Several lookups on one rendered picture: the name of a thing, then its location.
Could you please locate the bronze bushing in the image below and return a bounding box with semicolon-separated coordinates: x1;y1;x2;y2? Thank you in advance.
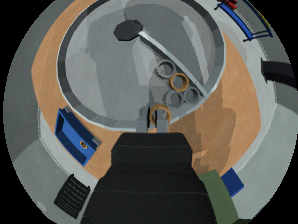
80;140;88;149
150;103;171;126
169;73;189;91

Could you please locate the blue crate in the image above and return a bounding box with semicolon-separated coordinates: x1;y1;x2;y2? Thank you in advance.
55;106;102;167

